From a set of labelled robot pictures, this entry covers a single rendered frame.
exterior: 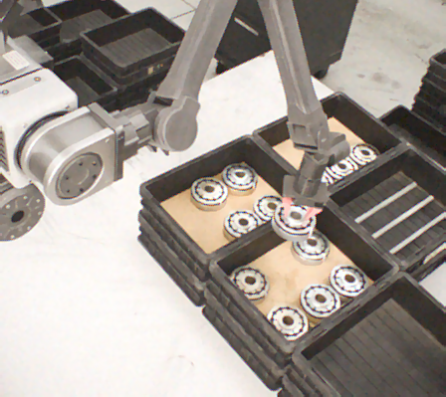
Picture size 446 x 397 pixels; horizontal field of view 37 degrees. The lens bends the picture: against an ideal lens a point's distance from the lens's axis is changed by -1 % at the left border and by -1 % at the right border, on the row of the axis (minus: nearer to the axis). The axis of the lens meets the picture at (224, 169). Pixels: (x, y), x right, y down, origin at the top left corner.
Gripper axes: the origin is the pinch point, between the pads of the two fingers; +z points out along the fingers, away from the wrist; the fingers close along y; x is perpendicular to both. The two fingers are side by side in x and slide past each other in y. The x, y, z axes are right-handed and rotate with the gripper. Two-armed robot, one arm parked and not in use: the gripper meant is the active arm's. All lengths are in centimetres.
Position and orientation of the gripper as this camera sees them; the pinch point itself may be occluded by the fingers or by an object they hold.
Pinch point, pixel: (296, 214)
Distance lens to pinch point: 162.7
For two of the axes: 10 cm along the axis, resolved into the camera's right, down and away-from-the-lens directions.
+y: -9.8, -1.8, -0.3
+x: -1.0, 6.8, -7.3
